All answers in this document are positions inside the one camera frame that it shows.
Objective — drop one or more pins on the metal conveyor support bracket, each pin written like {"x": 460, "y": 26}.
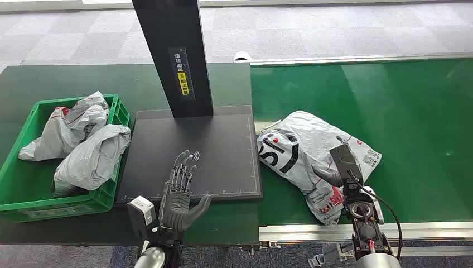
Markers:
{"x": 329, "y": 255}

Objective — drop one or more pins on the white conveyor end cap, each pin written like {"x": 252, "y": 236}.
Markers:
{"x": 242, "y": 56}

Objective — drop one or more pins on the black inbound scanner machine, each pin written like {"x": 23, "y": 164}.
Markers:
{"x": 221, "y": 155}

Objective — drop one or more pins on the grey printed courier package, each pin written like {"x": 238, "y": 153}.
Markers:
{"x": 306, "y": 133}

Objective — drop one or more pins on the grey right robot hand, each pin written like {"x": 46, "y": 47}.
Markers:
{"x": 345, "y": 162}

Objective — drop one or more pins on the yellow warning sticker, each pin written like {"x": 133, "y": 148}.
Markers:
{"x": 183, "y": 83}

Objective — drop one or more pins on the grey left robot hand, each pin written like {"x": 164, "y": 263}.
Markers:
{"x": 177, "y": 207}

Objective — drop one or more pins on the green plastic crate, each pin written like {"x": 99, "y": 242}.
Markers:
{"x": 22, "y": 188}

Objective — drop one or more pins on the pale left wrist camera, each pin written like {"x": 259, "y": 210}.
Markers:
{"x": 141, "y": 211}

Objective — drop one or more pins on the plain grey crumpled package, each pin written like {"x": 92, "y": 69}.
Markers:
{"x": 92, "y": 159}

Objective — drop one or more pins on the small metal table bracket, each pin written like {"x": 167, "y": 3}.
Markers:
{"x": 262, "y": 246}

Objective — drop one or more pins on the aluminium conveyor rail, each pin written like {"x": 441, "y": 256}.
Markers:
{"x": 303, "y": 233}
{"x": 332, "y": 59}

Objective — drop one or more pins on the green conveyor belt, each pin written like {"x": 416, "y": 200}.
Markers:
{"x": 406, "y": 111}

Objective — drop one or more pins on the grey package with red print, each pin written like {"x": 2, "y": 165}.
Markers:
{"x": 55, "y": 137}

